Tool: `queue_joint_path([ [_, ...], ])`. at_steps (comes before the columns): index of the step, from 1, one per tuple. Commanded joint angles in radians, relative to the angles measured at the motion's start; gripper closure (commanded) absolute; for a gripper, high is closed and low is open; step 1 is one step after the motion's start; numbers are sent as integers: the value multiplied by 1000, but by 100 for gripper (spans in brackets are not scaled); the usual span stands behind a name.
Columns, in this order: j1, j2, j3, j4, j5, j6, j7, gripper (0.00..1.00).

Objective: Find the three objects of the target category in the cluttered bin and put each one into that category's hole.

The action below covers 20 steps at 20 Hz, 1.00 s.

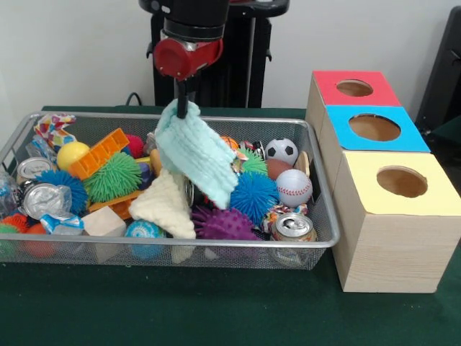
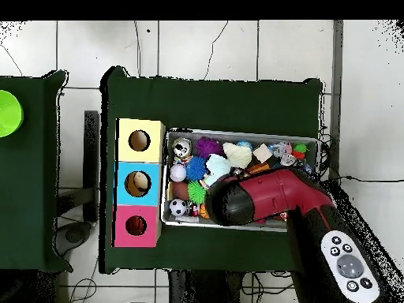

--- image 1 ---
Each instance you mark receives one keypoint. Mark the cream knit cloth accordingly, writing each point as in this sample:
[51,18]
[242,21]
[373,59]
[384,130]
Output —
[164,207]

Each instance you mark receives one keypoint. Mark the black stand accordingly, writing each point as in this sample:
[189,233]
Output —
[443,72]

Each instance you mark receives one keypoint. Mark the silver mesh bin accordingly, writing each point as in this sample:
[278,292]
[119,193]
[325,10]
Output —
[234,259]

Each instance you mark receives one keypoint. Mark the purple spiky ball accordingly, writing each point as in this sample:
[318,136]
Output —
[225,223]

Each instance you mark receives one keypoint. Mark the white baseball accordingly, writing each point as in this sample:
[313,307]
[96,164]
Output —
[293,187]

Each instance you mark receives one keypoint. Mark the orange toy building brick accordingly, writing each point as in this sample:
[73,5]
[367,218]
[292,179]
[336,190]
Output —
[99,153]

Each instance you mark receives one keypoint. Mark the large dark green tablecloth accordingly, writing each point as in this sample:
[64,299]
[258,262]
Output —
[216,310]

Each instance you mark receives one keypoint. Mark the small soccer ball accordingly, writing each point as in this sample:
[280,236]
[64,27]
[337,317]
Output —
[282,151]

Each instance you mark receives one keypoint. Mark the blue spiky ball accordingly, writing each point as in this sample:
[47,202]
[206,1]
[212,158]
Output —
[255,196]

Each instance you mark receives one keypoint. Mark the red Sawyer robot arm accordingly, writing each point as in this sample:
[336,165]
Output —
[196,18]

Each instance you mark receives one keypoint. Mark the silver drink can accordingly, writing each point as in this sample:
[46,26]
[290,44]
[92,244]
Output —
[293,225]

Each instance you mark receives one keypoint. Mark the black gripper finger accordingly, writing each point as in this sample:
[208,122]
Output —
[182,99]

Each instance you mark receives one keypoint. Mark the yellow ball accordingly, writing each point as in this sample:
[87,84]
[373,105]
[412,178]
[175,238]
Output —
[70,154]

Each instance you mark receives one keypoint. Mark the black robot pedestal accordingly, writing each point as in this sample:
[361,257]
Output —
[245,54]

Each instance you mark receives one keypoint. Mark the wooden box with three holes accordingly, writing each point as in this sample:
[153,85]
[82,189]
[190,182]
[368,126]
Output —
[392,245]

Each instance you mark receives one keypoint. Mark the small dark green tablecloth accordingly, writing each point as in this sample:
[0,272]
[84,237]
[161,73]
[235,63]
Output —
[450,131]

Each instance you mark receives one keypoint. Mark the mint knit cloth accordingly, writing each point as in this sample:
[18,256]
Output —
[194,155]

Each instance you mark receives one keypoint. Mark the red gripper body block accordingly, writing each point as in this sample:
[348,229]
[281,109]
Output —
[180,59]

